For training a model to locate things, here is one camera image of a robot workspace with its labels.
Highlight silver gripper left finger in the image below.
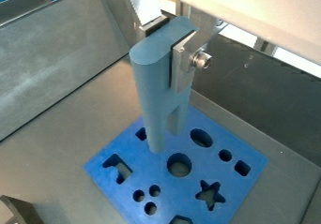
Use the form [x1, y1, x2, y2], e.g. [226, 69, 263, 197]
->
[124, 0, 170, 45]

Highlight dark grey block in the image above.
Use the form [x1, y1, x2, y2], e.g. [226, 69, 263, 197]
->
[0, 195, 44, 224]

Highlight blue shape-sorting board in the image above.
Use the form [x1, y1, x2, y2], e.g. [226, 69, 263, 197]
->
[84, 108, 267, 224]

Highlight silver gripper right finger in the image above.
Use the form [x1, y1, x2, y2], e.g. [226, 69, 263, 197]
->
[170, 6, 227, 92]

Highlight grey metal tray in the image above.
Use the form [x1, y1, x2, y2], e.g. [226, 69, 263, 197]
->
[0, 0, 321, 224]

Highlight grey-blue square-circle peg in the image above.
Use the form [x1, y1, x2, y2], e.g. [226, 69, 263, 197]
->
[130, 16, 195, 153]

